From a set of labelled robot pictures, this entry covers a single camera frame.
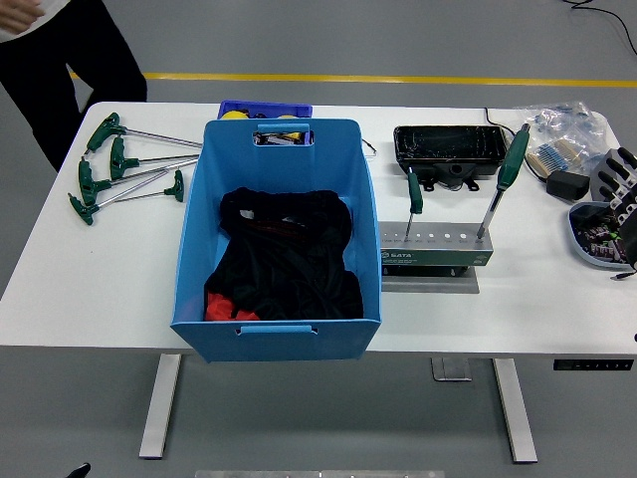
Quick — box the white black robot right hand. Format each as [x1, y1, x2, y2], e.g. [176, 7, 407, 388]
[594, 146, 637, 271]

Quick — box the person's right hand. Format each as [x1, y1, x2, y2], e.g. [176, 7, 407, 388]
[0, 0, 44, 36]

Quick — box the large green T-handle hex key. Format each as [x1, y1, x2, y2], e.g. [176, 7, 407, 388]
[476, 123, 531, 241]

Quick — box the grey green hex key stand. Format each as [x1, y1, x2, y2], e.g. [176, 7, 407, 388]
[378, 220, 495, 295]

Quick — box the thin green T-handle hex key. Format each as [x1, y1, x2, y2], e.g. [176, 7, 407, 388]
[403, 166, 425, 241]

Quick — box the grey box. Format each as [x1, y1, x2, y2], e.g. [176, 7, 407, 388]
[590, 151, 626, 200]

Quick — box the large blue plastic box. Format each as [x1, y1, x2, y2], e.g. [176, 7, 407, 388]
[169, 118, 383, 363]

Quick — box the grey bowl of components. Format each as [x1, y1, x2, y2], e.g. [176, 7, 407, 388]
[567, 201, 637, 270]

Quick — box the black power adapter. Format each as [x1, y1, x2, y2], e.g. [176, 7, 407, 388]
[545, 170, 591, 203]

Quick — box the person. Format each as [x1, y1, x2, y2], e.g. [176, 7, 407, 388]
[0, 0, 148, 173]

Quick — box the taped resistor strip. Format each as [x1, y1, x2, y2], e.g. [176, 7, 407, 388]
[526, 138, 588, 180]

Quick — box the white table leg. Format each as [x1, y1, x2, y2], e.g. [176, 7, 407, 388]
[492, 357, 538, 464]
[137, 353, 183, 460]

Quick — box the clear plastic bag of components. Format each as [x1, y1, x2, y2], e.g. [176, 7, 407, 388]
[512, 101, 611, 175]

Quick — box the black table control panel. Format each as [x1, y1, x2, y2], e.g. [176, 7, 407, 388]
[552, 358, 636, 372]

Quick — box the black plastic case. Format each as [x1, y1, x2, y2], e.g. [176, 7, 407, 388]
[392, 124, 512, 193]

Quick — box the red cloth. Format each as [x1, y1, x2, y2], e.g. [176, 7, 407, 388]
[205, 292, 261, 323]

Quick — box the grey metal floor plate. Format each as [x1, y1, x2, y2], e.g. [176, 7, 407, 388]
[431, 357, 473, 382]

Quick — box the dark blue plastic bin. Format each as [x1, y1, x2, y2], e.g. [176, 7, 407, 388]
[217, 99, 315, 121]

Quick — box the black cloth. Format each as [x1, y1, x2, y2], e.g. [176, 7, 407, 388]
[203, 186, 364, 323]

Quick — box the black floor cable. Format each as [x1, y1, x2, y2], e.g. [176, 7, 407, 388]
[561, 0, 637, 54]

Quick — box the short green T-handle hex key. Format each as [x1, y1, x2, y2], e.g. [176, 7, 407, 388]
[112, 168, 185, 203]

